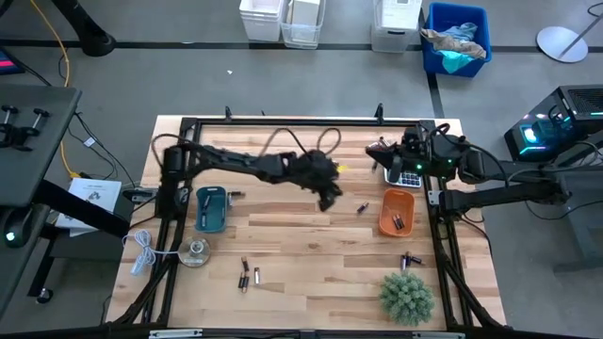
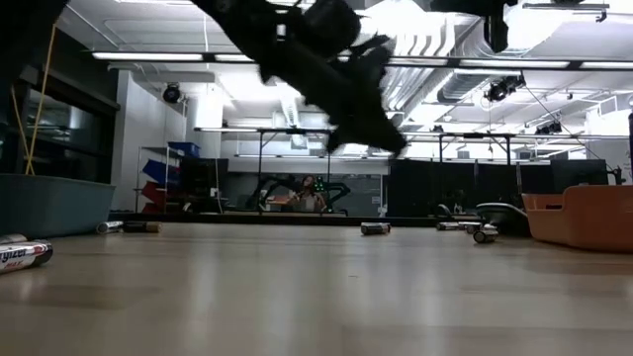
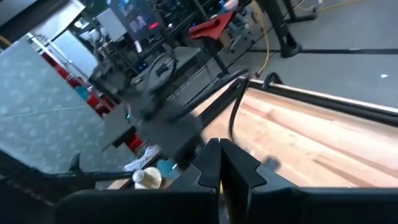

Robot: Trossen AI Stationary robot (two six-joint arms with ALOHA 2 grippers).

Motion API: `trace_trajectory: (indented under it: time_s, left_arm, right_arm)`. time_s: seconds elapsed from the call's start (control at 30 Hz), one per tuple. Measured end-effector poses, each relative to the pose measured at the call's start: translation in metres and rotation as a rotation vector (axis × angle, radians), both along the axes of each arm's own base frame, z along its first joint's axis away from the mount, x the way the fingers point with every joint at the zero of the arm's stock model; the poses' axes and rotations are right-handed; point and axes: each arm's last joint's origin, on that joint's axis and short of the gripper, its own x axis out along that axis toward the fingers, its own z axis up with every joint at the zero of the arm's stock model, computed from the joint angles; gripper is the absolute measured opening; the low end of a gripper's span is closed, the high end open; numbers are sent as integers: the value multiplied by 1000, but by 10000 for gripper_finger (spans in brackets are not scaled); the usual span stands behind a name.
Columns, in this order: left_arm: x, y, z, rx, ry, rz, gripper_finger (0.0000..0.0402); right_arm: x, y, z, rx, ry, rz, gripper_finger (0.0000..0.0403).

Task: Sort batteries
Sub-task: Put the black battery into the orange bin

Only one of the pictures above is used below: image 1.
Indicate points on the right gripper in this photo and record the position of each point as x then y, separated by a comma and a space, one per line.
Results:
412, 162

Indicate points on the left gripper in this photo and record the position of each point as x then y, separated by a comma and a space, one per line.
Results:
315, 169

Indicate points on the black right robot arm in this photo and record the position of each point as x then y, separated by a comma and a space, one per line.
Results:
509, 194

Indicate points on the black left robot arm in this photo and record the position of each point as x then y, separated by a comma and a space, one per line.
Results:
235, 162

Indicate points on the silver desk calculator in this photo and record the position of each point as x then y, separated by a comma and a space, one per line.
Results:
410, 180

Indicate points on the orange plastic bin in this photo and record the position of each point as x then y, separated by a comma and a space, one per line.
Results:
388, 207

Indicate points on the silver battery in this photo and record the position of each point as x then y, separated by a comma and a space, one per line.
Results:
256, 275

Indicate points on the blue plastic bin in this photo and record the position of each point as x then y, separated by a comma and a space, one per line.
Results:
433, 63

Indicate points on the teal plastic bin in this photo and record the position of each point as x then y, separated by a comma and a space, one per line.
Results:
216, 212

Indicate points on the teal cloth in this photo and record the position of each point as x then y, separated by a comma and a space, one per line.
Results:
456, 62

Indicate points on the green artificial plant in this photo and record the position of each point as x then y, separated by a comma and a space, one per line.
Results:
406, 299

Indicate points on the beige cloth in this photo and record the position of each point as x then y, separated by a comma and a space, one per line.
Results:
452, 44

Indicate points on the white lidded storage box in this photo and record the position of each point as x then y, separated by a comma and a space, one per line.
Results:
396, 21

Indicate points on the clear round disc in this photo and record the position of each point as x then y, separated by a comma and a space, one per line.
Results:
194, 252

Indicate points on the light blue cloth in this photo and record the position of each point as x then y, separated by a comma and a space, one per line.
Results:
461, 32

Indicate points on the clear storage box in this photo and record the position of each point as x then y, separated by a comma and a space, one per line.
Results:
301, 35

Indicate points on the white carton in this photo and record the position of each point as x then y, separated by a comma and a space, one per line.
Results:
306, 11

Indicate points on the black computer with lights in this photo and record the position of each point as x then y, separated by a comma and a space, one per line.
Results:
565, 122

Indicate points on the black adapter box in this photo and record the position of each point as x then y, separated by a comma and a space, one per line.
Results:
139, 194

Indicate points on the grey equipment stand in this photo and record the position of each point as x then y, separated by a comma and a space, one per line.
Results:
584, 226

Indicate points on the grey round stand base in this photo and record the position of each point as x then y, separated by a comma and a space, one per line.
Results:
560, 44

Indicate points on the white paper manual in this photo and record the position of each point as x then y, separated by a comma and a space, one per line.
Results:
96, 193

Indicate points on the small white tag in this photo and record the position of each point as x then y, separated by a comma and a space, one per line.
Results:
89, 142

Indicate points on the black diagonal bar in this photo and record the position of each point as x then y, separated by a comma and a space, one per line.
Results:
80, 209

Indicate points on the black desk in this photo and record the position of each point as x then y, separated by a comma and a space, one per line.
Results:
33, 169

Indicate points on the black caster wheel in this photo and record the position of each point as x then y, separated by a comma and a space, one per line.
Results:
44, 295

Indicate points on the black device with light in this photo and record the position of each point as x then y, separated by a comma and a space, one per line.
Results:
19, 230

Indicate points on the monitor with pink screen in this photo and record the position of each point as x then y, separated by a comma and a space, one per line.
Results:
7, 62

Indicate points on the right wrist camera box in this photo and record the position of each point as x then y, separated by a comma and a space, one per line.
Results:
413, 137

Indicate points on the black metal table frame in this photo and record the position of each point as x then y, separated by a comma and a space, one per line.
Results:
358, 123

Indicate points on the black frame clamp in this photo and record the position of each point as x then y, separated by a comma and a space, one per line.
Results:
229, 114
379, 111

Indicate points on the silver metal bracket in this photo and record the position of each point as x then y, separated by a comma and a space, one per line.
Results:
438, 335
174, 334

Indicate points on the black curved pedestal leg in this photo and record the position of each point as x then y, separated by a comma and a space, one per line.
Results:
89, 33

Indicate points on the black knobbed bracket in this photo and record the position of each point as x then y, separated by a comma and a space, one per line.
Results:
19, 134

